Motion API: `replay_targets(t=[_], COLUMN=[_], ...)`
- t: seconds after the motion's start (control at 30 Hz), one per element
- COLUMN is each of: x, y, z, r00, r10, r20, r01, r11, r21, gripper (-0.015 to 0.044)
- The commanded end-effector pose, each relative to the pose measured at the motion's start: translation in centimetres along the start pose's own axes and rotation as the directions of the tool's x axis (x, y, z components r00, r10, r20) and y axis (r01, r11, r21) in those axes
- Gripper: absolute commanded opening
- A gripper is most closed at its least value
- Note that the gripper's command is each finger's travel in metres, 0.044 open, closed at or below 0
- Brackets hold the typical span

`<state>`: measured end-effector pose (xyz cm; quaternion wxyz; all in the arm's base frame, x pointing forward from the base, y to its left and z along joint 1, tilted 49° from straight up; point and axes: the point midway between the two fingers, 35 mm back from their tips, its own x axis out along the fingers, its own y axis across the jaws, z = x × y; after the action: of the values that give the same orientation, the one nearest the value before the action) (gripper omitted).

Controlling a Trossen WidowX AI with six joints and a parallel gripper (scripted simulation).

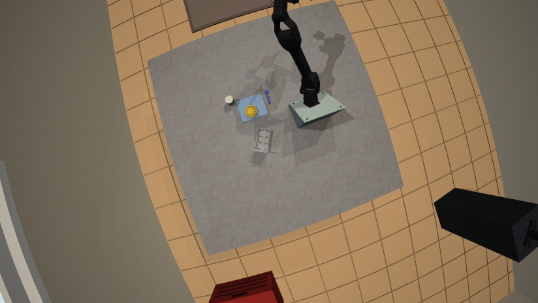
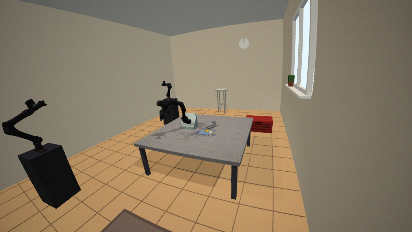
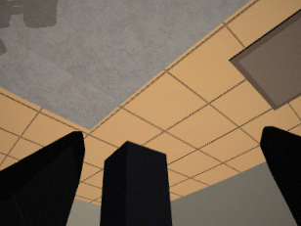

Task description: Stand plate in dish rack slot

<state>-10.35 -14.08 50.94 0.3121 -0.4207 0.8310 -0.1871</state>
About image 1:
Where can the light blue mat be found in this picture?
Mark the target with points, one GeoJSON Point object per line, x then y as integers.
{"type": "Point", "coordinates": [257, 102]}

